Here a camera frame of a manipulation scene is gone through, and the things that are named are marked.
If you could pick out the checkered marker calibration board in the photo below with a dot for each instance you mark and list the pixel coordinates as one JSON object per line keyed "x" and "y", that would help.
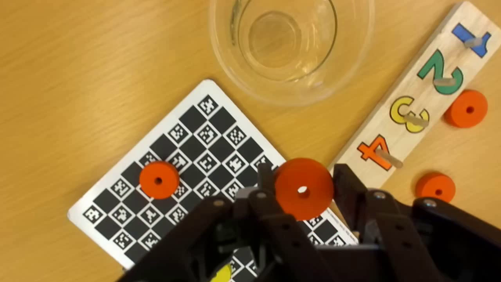
{"x": 215, "y": 150}

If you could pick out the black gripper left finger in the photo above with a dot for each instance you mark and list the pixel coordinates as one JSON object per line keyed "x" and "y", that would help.
{"x": 263, "y": 197}

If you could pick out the wooden number peg board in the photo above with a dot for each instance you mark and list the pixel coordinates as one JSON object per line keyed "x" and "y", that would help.
{"x": 462, "y": 44}

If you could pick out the clear plastic cup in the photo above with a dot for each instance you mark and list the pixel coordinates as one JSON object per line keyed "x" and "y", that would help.
{"x": 290, "y": 52}

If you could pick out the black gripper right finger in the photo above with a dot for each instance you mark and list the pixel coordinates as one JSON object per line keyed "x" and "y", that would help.
{"x": 351, "y": 196}

